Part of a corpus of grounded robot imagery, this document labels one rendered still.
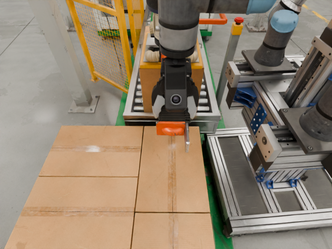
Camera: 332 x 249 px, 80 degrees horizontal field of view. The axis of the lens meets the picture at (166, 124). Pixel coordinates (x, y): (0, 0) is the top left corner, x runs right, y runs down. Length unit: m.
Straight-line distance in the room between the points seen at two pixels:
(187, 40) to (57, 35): 1.76
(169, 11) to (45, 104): 2.51
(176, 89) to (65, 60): 1.85
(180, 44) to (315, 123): 0.65
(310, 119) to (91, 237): 1.09
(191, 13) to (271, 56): 0.88
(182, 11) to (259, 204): 1.45
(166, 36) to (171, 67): 0.06
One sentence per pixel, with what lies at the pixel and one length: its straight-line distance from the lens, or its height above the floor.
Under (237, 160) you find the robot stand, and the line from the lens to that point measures 1.76.
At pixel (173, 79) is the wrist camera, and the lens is 0.41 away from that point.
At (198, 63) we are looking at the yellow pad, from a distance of 0.98.
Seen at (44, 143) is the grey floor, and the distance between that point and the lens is 2.35.
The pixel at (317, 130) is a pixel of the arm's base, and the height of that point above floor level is 1.06.
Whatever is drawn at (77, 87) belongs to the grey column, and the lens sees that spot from 2.36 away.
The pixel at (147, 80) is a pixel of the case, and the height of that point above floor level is 0.86.
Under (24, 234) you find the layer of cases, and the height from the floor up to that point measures 0.54.
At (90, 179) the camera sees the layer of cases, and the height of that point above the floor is 0.54.
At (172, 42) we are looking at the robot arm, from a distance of 0.39.
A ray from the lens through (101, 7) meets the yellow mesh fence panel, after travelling 2.08.
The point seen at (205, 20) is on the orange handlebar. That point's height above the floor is 1.24.
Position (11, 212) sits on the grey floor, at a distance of 2.10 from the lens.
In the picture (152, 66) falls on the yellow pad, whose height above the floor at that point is 1.12.
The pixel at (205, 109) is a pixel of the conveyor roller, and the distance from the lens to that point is 1.59.
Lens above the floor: 1.63
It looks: 49 degrees down
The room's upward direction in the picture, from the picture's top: straight up
